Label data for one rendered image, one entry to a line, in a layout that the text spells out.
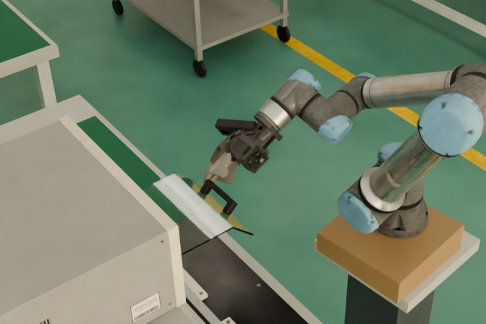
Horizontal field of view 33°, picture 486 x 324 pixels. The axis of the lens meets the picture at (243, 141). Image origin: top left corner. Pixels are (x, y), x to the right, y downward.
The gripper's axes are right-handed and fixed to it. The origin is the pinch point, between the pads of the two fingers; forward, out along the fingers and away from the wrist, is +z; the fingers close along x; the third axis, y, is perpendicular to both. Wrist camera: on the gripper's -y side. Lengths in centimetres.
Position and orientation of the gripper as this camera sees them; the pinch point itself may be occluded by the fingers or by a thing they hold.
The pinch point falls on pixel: (206, 178)
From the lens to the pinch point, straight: 197.2
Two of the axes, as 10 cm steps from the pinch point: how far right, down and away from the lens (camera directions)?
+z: -6.8, 7.2, -0.9
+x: 4.2, 5.0, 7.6
